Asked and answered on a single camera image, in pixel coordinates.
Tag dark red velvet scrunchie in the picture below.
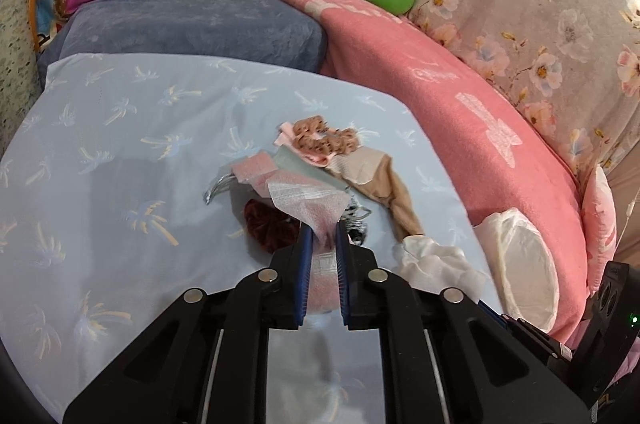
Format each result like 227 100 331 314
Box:
243 199 300 254

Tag grey drawstring pouch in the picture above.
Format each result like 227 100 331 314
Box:
203 146 349 204

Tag pink folded cloth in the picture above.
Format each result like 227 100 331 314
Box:
273 122 333 167

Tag beige stocking sock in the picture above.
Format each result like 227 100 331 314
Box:
326 146 424 242

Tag light blue palm pillow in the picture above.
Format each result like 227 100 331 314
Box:
1 54 487 422

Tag grey floral quilt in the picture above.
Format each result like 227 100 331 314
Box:
409 0 639 181

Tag tan ruffled scrunchie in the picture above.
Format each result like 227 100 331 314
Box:
293 115 360 155

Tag beige curtain sheet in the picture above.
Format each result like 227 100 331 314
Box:
608 145 640 268

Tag dark blue velvet pillow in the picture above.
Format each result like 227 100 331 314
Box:
37 0 328 79

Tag pink towel blanket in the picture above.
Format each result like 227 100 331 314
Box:
282 0 588 340

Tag white satin scrunchie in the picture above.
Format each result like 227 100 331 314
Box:
394 236 488 302

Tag black white patterned scrunchie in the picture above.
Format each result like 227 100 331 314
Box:
341 198 372 245

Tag pink cartoon small pillow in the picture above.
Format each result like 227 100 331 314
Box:
582 165 617 296

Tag pink white wet wipe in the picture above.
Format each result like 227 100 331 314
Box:
255 173 350 314

